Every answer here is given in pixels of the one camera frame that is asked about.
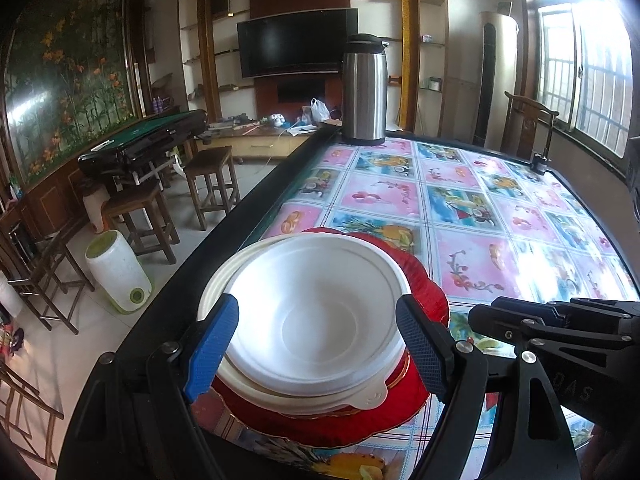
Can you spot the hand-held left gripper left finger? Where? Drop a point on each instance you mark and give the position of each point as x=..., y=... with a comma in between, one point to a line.
x=212, y=347

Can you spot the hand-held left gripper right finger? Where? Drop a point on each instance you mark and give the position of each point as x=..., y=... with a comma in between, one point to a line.
x=425, y=352

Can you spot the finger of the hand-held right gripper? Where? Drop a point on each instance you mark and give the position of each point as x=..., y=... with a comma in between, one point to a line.
x=500, y=317
x=600, y=308

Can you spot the white foam bowl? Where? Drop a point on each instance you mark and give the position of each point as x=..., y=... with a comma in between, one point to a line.
x=210, y=280
x=320, y=310

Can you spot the cream plastic bowl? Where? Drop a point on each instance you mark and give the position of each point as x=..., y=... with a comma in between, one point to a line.
x=372, y=397

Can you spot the printed checked tablecloth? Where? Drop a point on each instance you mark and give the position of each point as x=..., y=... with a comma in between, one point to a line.
x=500, y=260

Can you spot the black-rimmed table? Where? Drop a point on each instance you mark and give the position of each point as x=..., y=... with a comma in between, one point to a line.
x=200, y=270

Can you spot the white plastic bucket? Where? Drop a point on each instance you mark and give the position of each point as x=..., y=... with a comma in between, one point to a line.
x=117, y=270

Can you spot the small black device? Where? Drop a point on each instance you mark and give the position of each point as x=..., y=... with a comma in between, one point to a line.
x=540, y=164

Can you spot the brown wooden stool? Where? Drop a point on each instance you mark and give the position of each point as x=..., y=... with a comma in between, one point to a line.
x=210, y=157
x=135, y=197

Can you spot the dark slatted wooden chair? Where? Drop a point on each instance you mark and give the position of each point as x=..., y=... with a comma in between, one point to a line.
x=37, y=255

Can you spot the wooden television cabinet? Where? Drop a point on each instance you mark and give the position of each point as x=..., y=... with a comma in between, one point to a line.
x=260, y=145

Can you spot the window with metal grille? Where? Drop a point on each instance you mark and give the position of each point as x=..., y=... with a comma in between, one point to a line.
x=590, y=85

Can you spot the green mahjong table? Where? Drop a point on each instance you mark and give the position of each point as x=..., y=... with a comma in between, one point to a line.
x=140, y=135

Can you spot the tall standing air conditioner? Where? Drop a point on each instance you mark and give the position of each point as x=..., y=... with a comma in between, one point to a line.
x=495, y=85

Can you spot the white plastic bag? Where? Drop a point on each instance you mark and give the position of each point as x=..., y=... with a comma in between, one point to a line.
x=320, y=110

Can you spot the stainless steel thermos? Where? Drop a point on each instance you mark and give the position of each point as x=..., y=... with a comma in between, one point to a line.
x=362, y=95

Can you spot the black flat television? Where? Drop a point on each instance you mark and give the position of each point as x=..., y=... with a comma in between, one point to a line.
x=295, y=42

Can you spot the wooden wall shelf unit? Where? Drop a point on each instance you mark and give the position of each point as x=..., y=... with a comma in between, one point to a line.
x=407, y=35

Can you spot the floral wall mural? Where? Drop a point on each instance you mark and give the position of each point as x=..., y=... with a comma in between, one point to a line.
x=65, y=85

